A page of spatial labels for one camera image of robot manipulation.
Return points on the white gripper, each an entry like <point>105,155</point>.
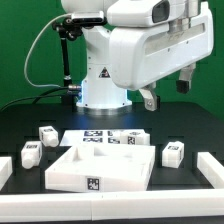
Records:
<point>155,38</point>

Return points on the white square tabletop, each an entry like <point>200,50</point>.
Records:
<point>98,167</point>

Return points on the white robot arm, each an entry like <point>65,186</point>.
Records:
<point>100,94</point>

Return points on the white right fence block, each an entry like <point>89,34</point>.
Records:
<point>211,169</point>

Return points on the white fence block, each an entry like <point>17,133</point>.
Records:
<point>211,169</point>
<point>5,170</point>

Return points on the white sheet with markers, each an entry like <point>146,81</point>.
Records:
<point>112,136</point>

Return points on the white front fence bar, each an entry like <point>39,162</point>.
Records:
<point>111,206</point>

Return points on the white left fence block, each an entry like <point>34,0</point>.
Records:
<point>5,170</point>

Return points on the silver camera on stand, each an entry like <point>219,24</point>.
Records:
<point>88,17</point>

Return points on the black camera stand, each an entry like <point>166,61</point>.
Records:
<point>69,30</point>

